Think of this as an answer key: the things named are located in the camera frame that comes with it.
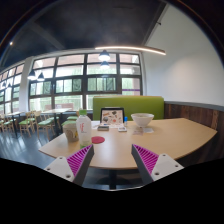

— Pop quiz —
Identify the wooden chair with green cushion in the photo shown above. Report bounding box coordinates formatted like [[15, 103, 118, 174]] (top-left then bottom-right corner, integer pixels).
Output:
[[0, 114, 14, 132], [34, 111, 54, 139], [19, 112, 35, 135]]

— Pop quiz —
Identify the paper sheet under bowl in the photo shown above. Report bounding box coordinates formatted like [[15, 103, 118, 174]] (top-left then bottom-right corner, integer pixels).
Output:
[[133, 127, 154, 135]]

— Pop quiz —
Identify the long linear ceiling light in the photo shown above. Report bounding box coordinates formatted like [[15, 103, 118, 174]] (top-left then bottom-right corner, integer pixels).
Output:
[[95, 46, 166, 55]]

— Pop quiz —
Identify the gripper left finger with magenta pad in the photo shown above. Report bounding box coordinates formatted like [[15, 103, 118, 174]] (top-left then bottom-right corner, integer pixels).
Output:
[[45, 145, 94, 186]]

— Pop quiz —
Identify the background wooden table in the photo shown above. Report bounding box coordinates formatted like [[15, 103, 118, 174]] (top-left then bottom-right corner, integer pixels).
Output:
[[42, 108, 71, 136]]

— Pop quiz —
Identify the small dark box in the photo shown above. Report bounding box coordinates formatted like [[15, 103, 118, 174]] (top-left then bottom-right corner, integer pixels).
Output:
[[97, 125, 109, 131]]

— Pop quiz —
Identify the green upholstered booth seat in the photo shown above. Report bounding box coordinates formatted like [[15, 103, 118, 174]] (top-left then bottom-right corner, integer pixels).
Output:
[[93, 95, 164, 120]]

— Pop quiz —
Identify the red round coaster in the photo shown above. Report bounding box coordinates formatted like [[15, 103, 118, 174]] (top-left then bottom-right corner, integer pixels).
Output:
[[91, 136, 105, 144]]

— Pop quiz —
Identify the small blue bottle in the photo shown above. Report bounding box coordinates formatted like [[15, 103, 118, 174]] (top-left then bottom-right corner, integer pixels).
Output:
[[124, 116, 128, 125]]

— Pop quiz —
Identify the white ceramic bowl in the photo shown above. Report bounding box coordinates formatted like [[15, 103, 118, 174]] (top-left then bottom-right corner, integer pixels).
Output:
[[131, 113, 154, 127]]

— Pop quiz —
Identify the dark pendant lamp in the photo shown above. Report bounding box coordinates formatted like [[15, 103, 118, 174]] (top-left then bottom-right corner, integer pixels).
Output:
[[98, 50, 110, 61]]

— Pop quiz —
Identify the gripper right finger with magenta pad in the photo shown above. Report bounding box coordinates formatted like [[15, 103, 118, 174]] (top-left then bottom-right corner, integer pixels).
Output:
[[131, 144, 183, 185]]

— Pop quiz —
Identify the patterned paper cup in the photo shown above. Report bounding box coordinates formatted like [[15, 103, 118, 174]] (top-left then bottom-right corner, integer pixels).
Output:
[[63, 123, 79, 142]]

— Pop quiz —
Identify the small white card holder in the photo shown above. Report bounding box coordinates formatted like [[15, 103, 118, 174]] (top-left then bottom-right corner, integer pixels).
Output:
[[118, 127, 127, 132]]

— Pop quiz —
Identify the clear bottle with green cap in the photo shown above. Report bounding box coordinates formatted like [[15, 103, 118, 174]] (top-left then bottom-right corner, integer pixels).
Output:
[[76, 109, 92, 148]]

